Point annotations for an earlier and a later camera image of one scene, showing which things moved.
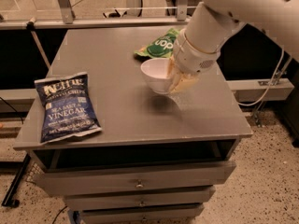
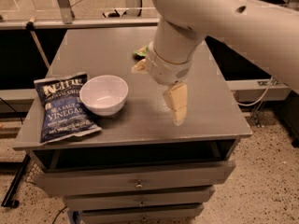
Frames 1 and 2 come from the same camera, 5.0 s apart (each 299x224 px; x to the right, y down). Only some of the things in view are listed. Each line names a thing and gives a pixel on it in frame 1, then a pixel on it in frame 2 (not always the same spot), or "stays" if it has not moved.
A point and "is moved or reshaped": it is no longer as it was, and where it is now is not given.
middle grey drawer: [138, 199] stays
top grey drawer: [120, 180] stays
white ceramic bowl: [155, 72] is moved or reshaped
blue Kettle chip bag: [65, 107] stays
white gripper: [192, 59] -> [166, 69]
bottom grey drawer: [184, 214] stays
